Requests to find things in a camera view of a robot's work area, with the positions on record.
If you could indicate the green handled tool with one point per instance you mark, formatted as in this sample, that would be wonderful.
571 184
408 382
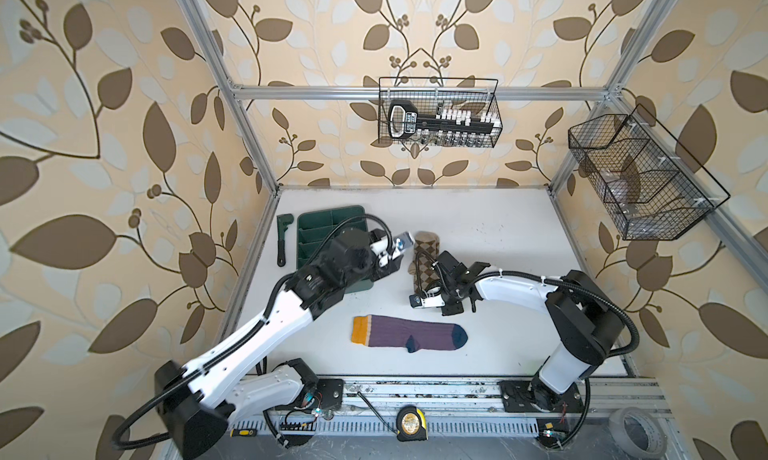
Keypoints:
282 223

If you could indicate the clear tape roll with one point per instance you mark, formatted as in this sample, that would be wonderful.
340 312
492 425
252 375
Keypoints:
637 433

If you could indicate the yellow black screwdriver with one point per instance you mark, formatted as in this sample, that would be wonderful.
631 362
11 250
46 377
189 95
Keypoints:
243 432

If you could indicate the black socket set rail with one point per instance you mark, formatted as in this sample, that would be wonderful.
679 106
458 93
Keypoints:
404 120

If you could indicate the yellow black tape measure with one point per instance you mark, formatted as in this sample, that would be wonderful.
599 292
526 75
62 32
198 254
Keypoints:
411 424

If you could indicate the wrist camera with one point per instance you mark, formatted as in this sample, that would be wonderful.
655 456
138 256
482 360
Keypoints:
418 302
387 250

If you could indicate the aluminium frame rail front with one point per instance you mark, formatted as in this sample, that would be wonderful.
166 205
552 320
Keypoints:
459 406

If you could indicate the wire basket back wall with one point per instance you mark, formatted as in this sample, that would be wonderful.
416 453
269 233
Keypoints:
471 93

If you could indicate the wire basket right wall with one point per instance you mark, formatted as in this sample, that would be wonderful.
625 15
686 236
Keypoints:
652 186

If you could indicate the purple striped sock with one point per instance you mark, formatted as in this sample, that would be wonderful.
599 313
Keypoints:
377 331

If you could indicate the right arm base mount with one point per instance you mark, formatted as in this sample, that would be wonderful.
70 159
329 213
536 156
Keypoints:
571 408

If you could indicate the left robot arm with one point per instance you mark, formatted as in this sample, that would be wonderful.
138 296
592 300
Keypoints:
195 404

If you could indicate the brown argyle sock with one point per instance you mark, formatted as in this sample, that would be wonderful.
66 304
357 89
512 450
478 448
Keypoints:
426 251

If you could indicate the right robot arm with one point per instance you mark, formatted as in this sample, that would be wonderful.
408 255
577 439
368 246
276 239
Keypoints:
591 328

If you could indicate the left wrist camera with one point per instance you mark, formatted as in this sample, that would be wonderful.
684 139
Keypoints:
387 250

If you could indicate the green divided organizer tray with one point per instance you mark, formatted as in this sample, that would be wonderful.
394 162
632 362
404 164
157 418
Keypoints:
314 227

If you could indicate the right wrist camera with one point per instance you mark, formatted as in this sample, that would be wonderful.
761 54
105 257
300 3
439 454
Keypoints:
418 302

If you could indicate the wire basket wall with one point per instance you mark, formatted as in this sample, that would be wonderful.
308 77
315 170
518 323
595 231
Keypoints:
471 93
652 186

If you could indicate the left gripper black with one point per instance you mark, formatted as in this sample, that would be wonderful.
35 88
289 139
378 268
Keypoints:
373 237

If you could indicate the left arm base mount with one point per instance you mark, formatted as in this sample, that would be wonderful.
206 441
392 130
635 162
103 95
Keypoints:
295 423

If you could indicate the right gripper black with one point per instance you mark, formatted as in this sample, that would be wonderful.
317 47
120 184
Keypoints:
450 309

